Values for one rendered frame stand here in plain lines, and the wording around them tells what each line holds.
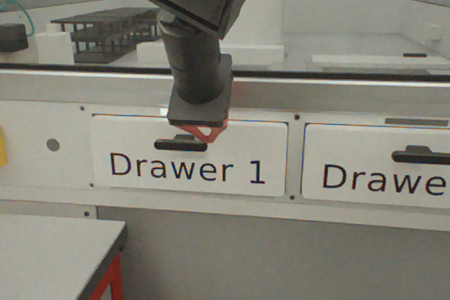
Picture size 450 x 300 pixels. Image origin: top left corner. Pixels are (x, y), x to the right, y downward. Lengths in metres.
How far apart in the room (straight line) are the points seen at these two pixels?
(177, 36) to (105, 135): 0.28
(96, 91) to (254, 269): 0.38
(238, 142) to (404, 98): 0.23
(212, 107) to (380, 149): 0.25
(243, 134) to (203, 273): 0.28
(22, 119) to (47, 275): 0.24
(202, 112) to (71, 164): 0.30
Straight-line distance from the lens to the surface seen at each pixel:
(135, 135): 0.63
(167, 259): 0.76
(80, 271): 0.61
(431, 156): 0.59
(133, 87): 0.63
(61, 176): 0.73
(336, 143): 0.60
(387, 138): 0.61
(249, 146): 0.60
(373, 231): 0.71
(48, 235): 0.70
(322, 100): 0.59
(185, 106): 0.48
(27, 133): 0.73
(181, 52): 0.42
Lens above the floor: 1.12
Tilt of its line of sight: 20 degrees down
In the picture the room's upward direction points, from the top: straight up
